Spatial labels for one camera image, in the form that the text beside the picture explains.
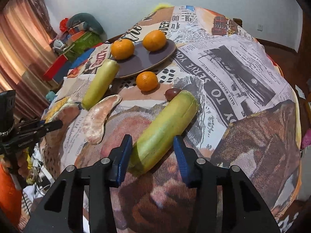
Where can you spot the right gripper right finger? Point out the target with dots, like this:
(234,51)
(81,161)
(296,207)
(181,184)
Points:
(244,210)

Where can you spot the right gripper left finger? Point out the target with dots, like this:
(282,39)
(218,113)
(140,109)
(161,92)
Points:
(61,209)

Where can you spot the yellow-green zucchini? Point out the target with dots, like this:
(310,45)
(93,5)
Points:
(157,139)
(101,82)

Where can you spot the small orange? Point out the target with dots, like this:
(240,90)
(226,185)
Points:
(147,81)

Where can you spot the large orange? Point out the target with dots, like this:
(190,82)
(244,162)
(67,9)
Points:
(154,41)

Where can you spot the pomelo piece with rind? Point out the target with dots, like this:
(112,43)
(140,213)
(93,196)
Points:
(63,110)

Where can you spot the peeled pomelo segment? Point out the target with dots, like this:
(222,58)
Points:
(94,122)

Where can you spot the newspaper print tablecloth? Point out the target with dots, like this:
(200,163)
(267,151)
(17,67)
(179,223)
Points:
(220,91)

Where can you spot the upright yellow-green zucchini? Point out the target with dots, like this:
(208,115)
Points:
(101,82)

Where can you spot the pink curtain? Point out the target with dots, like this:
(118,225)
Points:
(26,56)

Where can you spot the pile of colourful clothes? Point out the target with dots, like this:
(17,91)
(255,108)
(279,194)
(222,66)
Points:
(79,37)

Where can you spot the dark red grape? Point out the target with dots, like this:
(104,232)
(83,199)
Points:
(171,93)

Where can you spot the purple round plate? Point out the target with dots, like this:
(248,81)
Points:
(143,60)

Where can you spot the white wall socket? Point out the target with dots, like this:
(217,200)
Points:
(260,27)

